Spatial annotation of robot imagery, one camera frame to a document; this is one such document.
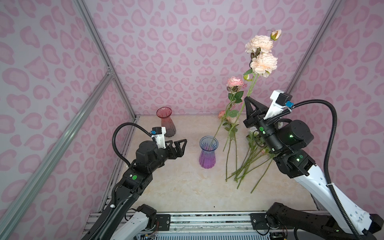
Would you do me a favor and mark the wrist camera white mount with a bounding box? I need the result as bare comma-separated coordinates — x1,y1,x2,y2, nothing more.
151,127,167,149
264,90,294,120

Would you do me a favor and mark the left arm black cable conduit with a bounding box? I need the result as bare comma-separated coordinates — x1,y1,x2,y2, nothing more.
111,122,152,167

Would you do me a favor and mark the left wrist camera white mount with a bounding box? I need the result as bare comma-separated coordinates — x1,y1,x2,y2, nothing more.
151,127,167,149

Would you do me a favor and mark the peach carnation flower stem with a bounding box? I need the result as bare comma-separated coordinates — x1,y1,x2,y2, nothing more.
222,29,283,152

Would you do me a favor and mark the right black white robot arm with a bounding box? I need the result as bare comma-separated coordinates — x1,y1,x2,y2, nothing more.
244,95,384,240

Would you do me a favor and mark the purple blue glass vase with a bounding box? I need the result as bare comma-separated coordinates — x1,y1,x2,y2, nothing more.
199,136,219,169

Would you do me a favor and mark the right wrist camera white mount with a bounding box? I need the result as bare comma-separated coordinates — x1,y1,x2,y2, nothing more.
264,90,294,120

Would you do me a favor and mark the pile of artificial flowers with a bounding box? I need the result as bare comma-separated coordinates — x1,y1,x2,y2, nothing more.
218,111,276,192

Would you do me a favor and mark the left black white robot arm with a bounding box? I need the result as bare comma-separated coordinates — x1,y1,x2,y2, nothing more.
82,139,187,240

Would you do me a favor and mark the red glass vase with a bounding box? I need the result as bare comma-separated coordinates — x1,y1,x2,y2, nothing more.
156,107,177,138

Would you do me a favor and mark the left aluminium frame profile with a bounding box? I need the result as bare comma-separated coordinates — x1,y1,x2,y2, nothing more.
1,1,134,239

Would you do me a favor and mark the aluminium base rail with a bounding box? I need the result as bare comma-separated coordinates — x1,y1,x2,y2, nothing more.
79,209,346,240

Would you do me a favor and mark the pink carnation flower stem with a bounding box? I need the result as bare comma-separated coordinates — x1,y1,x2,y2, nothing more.
215,77,247,145

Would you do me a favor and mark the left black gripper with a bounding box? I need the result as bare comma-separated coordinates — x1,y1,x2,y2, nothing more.
148,137,187,175

